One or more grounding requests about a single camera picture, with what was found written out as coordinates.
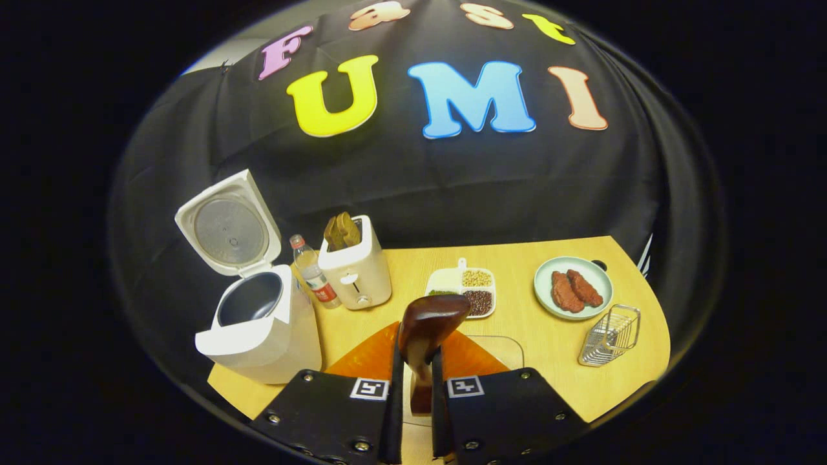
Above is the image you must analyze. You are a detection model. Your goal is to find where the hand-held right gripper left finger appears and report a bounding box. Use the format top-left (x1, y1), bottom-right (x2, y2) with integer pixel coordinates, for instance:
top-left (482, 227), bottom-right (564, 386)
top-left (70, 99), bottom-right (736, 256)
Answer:
top-left (249, 321), bottom-right (404, 465)

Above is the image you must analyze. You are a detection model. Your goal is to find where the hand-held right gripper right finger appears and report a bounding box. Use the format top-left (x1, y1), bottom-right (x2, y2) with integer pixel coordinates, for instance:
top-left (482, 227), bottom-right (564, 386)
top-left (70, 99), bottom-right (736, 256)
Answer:
top-left (431, 329), bottom-right (589, 465)

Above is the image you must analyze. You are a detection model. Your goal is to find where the clear container of rice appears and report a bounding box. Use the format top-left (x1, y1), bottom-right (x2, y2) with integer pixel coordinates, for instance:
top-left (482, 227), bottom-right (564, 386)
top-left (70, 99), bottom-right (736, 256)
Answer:
top-left (404, 335), bottom-right (525, 427)

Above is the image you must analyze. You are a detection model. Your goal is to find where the white rice cooker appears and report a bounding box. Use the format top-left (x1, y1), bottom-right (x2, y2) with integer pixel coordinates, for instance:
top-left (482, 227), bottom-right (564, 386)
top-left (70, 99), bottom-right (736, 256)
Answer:
top-left (174, 169), bottom-right (322, 385)

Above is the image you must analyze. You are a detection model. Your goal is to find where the dark wooden spoon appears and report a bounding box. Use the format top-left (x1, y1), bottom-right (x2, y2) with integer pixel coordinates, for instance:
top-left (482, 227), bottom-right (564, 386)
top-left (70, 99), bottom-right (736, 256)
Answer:
top-left (397, 294), bottom-right (472, 415)

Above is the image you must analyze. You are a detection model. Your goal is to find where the metal wire chopstick holder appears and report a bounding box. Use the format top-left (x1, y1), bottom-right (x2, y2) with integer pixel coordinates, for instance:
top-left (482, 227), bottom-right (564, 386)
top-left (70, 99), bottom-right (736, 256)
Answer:
top-left (578, 304), bottom-right (642, 367)

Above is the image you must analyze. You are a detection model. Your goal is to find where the white divided grain dish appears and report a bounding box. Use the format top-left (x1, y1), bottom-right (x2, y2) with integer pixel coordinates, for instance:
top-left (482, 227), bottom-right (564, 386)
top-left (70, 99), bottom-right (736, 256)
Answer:
top-left (424, 258), bottom-right (497, 320)

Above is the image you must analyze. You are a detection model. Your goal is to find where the brown meat piece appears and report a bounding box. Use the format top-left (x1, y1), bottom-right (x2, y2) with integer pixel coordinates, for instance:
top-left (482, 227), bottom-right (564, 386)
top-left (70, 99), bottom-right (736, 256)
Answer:
top-left (551, 271), bottom-right (585, 314)
top-left (567, 269), bottom-right (604, 307)

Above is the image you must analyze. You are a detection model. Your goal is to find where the pale green plate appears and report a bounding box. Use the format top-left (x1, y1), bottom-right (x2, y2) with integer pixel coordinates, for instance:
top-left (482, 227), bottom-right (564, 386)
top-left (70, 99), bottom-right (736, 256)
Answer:
top-left (534, 256), bottom-right (614, 321)

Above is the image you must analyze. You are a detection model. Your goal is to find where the white toaster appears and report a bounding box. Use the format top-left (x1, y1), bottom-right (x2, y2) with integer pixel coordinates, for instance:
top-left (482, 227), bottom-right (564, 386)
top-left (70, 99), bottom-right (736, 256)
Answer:
top-left (318, 215), bottom-right (393, 311)

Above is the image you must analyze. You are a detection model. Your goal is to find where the clear bottle with red label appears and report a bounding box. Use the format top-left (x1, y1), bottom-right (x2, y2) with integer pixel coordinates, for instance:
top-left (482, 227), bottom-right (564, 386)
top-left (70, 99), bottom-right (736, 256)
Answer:
top-left (289, 234), bottom-right (342, 309)

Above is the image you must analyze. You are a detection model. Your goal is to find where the black backdrop cloth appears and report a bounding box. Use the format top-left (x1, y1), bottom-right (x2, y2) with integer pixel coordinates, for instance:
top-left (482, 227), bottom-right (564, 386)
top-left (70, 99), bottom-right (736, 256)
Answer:
top-left (113, 0), bottom-right (724, 388)

